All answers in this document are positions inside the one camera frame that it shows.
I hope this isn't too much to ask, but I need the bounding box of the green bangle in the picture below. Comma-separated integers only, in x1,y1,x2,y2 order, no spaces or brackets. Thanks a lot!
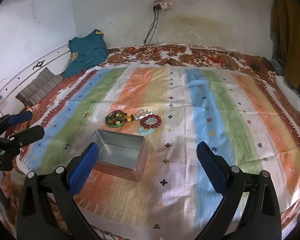
105,119,125,127

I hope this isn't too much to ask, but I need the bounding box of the white rolled cloth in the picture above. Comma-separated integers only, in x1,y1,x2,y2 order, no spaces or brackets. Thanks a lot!
275,75,300,113

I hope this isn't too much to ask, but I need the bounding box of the multicolour bead bracelet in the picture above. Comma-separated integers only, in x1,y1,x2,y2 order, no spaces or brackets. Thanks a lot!
105,109,127,125

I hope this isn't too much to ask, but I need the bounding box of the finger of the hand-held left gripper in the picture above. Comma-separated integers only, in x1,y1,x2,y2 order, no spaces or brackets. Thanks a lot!
0,125,45,156
0,111,33,137

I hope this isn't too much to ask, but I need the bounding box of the white pearl bracelet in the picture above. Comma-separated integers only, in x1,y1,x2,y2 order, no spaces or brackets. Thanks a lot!
134,109,154,121

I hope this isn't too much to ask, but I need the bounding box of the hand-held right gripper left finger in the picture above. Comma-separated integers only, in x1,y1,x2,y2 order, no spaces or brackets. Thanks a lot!
16,142,100,240

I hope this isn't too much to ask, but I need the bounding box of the colourful striped mat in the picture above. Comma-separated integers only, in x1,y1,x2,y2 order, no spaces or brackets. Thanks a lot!
19,64,300,230

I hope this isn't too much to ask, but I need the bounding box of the white cable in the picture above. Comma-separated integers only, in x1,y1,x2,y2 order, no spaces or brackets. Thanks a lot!
190,46,228,56
122,42,157,62

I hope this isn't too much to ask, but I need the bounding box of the dark amber bead bracelet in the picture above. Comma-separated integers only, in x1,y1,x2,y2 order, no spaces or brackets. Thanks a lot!
120,112,135,123

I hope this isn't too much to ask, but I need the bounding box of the teal garment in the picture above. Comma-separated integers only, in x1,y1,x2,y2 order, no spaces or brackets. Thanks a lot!
62,29,109,78

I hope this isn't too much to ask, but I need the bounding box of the metal tin box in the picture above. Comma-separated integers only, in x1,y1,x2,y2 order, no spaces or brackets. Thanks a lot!
92,128,147,182

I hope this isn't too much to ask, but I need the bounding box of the grey box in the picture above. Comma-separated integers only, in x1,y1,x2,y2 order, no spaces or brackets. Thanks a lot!
269,59,287,77

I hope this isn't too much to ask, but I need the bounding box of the red bead bracelet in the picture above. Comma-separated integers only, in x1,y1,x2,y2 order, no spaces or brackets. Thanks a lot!
140,114,162,128

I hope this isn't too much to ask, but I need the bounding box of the mustard hanging garment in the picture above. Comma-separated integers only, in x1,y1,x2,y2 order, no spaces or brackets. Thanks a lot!
270,0,300,88

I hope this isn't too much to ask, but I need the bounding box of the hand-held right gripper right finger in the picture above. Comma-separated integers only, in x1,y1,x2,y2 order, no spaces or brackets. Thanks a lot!
196,141,282,240

